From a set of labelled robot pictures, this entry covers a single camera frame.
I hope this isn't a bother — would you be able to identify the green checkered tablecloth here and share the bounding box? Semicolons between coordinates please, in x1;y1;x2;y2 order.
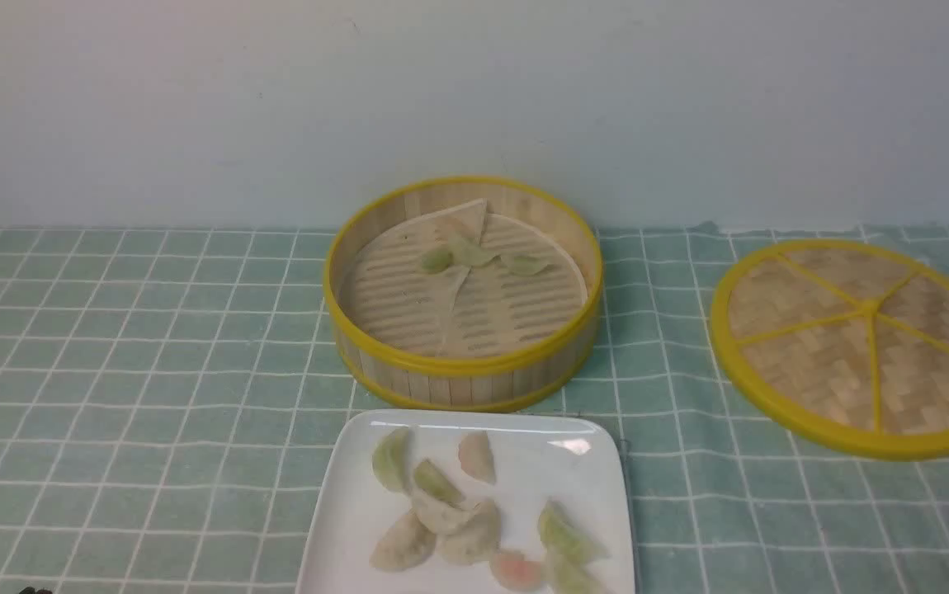
0;224;949;593

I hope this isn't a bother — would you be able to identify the pale green dumpling steamer middle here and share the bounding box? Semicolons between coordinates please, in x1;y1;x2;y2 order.
447;233;498;268

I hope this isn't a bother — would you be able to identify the pink dumpling plate bottom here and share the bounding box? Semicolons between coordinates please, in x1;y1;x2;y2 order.
489;549;544;593

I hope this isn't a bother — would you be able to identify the pale green dumpling steamer right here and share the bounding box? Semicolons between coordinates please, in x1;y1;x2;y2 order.
498;253;550;277

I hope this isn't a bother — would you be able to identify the green dumpling plate top left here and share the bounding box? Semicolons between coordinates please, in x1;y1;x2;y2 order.
371;426;411;493

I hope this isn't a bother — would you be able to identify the green dumpling plate bottom right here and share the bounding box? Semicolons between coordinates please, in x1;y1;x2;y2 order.
544;552;609;593

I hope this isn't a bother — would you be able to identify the white dumpling plate bottom left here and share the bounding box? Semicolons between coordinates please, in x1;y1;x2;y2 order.
369;510;437;573

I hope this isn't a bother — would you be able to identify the green dumpling plate centre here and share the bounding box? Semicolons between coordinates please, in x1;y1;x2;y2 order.
412;459;465;507

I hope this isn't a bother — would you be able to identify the green dumpling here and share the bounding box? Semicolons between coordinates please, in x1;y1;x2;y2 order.
418;247;453;275

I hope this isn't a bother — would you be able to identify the green dumpling plate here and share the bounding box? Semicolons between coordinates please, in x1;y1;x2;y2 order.
371;426;411;493
537;499;610;565
544;552;609;593
412;459;465;507

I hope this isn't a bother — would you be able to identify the yellow rimmed bamboo steamer basket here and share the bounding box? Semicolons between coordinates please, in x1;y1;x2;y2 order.
323;177;604;411

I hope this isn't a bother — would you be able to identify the white dumpling plate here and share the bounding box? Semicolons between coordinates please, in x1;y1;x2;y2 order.
411;488;474;536
369;510;437;573

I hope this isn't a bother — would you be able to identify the white square plate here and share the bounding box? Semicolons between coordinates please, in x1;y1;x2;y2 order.
295;409;638;593

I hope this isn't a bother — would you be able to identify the white dumpling plate centre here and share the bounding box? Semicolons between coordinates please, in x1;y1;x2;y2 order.
411;488;474;536

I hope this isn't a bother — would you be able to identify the white steamer liner paper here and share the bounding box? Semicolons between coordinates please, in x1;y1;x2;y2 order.
331;199;590;360

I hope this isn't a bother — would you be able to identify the pale green dumpling steamer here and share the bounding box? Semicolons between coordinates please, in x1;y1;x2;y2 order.
447;233;498;268
498;253;550;277

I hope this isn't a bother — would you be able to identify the pale dumpling plate middle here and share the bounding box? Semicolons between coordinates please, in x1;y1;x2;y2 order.
436;497;502;565

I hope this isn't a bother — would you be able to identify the pale pink dumpling steamer back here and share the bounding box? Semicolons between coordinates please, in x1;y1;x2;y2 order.
432;215;475;242

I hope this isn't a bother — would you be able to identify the round bamboo steamer lid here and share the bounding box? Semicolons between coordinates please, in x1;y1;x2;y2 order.
709;239;949;460

